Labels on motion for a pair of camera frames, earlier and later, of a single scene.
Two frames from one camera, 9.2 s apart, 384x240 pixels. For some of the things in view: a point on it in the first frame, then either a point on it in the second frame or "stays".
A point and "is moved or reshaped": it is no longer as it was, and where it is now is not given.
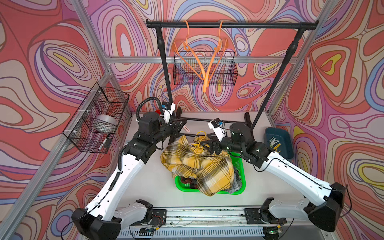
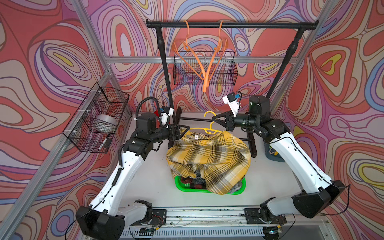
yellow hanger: (200, 145) → (209, 131)
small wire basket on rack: (205, 68) stays
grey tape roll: (104, 123) stays
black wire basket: (97, 122) stays
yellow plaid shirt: (214, 172) is moved or reshaped
